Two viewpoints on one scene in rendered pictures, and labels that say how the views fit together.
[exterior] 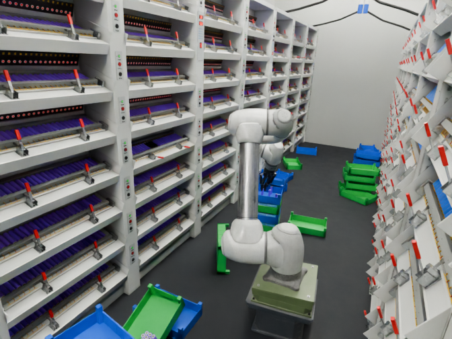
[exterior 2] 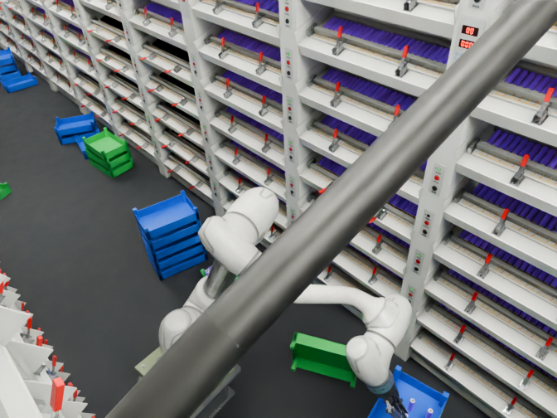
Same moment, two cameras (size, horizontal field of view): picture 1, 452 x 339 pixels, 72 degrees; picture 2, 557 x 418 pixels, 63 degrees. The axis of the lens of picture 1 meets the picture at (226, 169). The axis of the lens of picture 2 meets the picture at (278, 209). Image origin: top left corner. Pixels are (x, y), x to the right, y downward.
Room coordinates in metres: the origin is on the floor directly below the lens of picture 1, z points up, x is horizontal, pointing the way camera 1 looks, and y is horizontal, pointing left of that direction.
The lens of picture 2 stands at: (2.09, -1.11, 1.96)
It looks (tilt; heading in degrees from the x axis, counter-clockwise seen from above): 40 degrees down; 113
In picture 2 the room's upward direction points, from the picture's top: 3 degrees counter-clockwise
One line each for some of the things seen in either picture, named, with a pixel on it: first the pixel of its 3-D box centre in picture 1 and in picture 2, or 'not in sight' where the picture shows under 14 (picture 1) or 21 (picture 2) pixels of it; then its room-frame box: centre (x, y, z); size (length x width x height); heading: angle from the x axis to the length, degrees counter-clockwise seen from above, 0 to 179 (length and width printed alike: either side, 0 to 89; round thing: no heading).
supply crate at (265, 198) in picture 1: (261, 192); (404, 417); (2.17, -0.28, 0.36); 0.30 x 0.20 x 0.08; 75
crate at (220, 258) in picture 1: (222, 247); (324, 360); (1.80, 0.00, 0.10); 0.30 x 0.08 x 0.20; 3
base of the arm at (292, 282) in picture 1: (286, 268); not in sight; (1.32, -0.33, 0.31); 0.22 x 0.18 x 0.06; 153
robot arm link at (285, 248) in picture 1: (285, 245); (181, 335); (1.30, -0.30, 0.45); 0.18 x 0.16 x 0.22; 86
